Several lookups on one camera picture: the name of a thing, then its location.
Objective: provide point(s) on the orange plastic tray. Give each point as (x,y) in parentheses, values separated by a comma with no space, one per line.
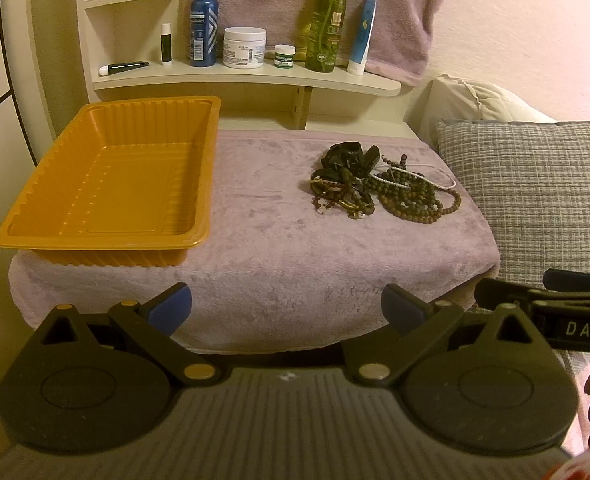
(127,183)

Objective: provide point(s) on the lilac towel hanging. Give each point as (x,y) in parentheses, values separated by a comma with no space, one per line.
(401,31)

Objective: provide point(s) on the cream pillow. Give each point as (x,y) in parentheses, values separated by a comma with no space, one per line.
(454,98)

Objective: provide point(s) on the grey checked pillow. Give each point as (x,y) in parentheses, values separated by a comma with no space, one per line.
(531,181)

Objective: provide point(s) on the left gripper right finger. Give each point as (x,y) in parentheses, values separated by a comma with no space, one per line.
(414,330)

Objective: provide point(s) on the green olive spray bottle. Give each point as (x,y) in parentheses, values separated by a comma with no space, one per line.
(324,35)

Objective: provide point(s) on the blue white tube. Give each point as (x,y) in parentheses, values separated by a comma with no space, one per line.
(361,44)

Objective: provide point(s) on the small green white jar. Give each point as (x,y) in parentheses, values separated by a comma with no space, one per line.
(284,56)

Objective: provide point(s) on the cream corner shelf unit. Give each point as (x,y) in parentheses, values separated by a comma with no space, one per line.
(121,31)

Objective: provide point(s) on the black tube lying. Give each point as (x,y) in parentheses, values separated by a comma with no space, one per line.
(117,68)

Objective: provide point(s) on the white cream jar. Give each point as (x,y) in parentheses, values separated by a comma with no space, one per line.
(244,47)

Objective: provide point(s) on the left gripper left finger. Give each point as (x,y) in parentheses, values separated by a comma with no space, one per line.
(146,330)

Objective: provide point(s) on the blue spray bottle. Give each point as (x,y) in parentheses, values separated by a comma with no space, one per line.
(203,32)

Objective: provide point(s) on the gold black wristwatch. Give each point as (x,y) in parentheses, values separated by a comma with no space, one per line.
(340,188)

